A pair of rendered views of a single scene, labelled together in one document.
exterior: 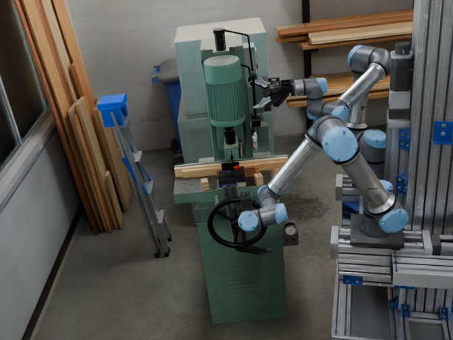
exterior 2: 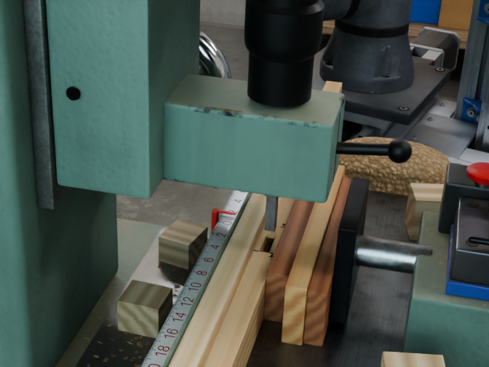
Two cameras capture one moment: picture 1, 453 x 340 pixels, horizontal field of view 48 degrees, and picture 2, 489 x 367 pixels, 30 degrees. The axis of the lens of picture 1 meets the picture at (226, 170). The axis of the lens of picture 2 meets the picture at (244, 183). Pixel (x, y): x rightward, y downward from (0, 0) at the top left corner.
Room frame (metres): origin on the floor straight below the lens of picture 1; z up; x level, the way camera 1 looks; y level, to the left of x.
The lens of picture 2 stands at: (2.25, 0.63, 1.35)
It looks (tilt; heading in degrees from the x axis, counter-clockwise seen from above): 28 degrees down; 279
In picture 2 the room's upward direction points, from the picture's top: 3 degrees clockwise
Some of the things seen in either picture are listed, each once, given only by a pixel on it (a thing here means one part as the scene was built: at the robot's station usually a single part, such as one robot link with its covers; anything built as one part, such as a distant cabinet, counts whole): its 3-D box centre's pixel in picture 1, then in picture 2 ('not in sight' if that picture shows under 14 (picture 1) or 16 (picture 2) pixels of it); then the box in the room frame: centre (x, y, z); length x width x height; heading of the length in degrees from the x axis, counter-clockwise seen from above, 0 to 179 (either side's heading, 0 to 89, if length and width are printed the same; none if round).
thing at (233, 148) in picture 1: (232, 149); (252, 143); (2.35, -0.04, 1.03); 0.14 x 0.07 x 0.09; 177
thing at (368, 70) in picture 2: (374, 164); (369, 46); (2.29, -0.77, 0.87); 0.15 x 0.15 x 0.10
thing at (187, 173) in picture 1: (244, 168); (281, 226); (2.33, -0.09, 0.92); 0.65 x 0.02 x 0.04; 87
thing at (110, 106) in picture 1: (137, 179); not in sight; (3.00, 0.60, 0.58); 0.27 x 0.25 x 1.16; 88
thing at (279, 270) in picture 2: not in sight; (296, 243); (2.31, -0.06, 0.92); 0.18 x 0.02 x 0.05; 87
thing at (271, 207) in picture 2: not in sight; (271, 203); (2.33, -0.04, 0.97); 0.01 x 0.01 x 0.05; 87
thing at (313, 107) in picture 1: (317, 107); not in sight; (2.22, -0.46, 1.26); 0.11 x 0.08 x 0.11; 34
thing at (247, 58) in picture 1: (249, 59); not in sight; (2.65, -0.19, 1.40); 0.10 x 0.06 x 0.16; 177
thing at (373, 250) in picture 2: (230, 173); (385, 254); (2.23, -0.02, 0.95); 0.09 x 0.07 x 0.09; 87
